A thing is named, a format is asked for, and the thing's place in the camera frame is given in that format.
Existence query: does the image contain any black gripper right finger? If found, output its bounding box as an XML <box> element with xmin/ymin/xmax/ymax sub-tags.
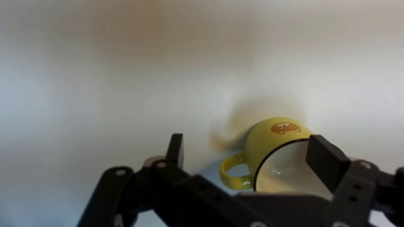
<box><xmin>306</xmin><ymin>133</ymin><xmax>404</xmax><ymax>227</ymax></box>

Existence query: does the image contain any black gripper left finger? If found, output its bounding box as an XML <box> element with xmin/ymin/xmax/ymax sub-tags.
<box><xmin>76</xmin><ymin>132</ymin><xmax>271</xmax><ymax>227</ymax></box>

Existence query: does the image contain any yellow enamel mug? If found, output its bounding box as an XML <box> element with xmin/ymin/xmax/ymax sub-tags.
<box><xmin>219</xmin><ymin>116</ymin><xmax>335</xmax><ymax>200</ymax></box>

